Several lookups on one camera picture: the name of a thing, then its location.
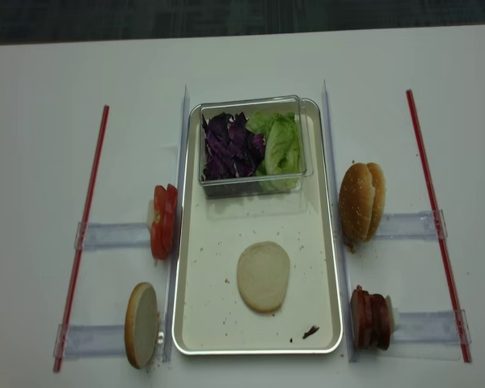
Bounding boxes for green lettuce pile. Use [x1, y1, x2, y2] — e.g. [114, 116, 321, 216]
[247, 112, 301, 176]

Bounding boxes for tomato slices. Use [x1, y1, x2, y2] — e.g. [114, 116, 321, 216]
[150, 183, 178, 260]

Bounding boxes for white pusher behind tomato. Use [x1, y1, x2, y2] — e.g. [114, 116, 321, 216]
[146, 200, 160, 230]

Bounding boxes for clear track behind tomato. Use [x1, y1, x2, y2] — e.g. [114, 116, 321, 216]
[74, 222, 150, 251]

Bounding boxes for meat patty slices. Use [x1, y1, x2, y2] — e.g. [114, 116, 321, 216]
[351, 285, 392, 351]

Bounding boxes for white pusher behind patties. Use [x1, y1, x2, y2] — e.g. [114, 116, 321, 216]
[385, 295, 399, 335]

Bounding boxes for clear track behind patties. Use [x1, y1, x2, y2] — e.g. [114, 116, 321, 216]
[391, 310, 470, 345]

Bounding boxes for purple cabbage shreds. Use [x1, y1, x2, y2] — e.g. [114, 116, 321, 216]
[202, 112, 266, 181]

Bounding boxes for clear plastic container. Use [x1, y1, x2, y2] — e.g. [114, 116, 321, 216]
[196, 95, 313, 198]

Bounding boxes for bottom bun slice on tray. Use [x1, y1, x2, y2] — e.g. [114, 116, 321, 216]
[237, 241, 290, 314]

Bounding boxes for metal serving tray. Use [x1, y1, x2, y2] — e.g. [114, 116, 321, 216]
[172, 99, 343, 356]

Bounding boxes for sesame burger bun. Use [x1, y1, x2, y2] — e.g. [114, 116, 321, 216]
[339, 162, 386, 243]

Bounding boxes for left red rod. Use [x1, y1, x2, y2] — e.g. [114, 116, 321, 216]
[53, 105, 110, 373]

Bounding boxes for red rod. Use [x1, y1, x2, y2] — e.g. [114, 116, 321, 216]
[406, 89, 472, 363]
[53, 105, 110, 373]

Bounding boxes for dark food scrap on tray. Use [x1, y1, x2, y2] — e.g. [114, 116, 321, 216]
[302, 325, 319, 340]

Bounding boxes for upright bun half left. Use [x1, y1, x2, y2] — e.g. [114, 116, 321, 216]
[124, 282, 158, 369]

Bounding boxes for clear track behind sesame bun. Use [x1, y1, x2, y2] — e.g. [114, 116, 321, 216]
[375, 210, 448, 240]

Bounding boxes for right red rod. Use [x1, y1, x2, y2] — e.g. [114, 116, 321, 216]
[406, 89, 472, 363]

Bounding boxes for clear track behind bun half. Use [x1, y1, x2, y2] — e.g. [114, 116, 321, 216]
[53, 324, 125, 358]

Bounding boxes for right clear long rail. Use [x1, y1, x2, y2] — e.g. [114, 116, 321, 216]
[322, 80, 359, 363]

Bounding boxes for clear long rail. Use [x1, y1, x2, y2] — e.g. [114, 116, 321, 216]
[322, 80, 359, 363]
[161, 86, 190, 363]

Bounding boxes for left clear long rail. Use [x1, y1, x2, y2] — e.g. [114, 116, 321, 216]
[161, 86, 190, 363]

